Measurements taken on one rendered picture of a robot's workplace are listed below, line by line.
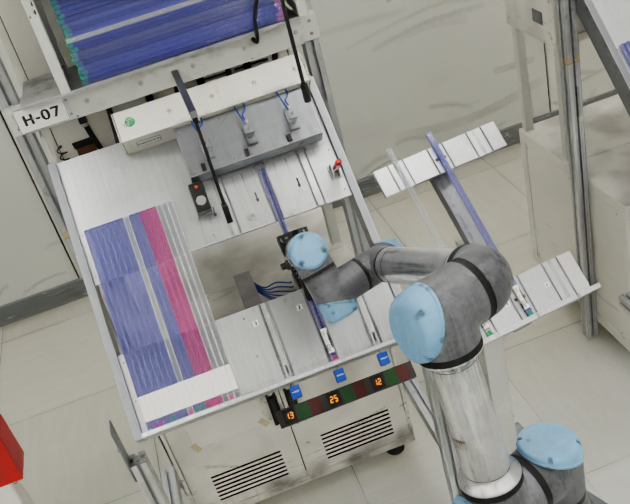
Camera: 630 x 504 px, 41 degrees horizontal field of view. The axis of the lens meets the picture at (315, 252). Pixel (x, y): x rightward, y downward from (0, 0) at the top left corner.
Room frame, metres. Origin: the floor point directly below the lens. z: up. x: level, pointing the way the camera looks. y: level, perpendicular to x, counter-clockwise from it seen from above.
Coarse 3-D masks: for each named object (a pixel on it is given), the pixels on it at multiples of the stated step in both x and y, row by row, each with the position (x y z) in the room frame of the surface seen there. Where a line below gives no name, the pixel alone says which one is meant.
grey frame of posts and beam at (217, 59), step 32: (0, 64) 1.96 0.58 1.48; (192, 64) 1.98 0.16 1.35; (224, 64) 1.99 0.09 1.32; (320, 64) 2.05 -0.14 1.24; (0, 96) 1.95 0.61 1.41; (96, 96) 1.95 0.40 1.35; (128, 96) 1.96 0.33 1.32; (32, 160) 1.95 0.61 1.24; (64, 224) 1.96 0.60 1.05; (352, 224) 2.05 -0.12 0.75; (448, 448) 1.56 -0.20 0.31; (448, 480) 1.57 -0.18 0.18
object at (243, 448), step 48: (240, 240) 2.37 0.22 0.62; (288, 288) 2.02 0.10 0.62; (336, 384) 1.83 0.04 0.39; (192, 432) 1.77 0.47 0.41; (240, 432) 1.79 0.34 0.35; (288, 432) 1.80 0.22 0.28; (336, 432) 1.82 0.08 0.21; (384, 432) 1.84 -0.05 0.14; (192, 480) 1.76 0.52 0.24; (240, 480) 1.78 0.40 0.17; (288, 480) 1.80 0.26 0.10
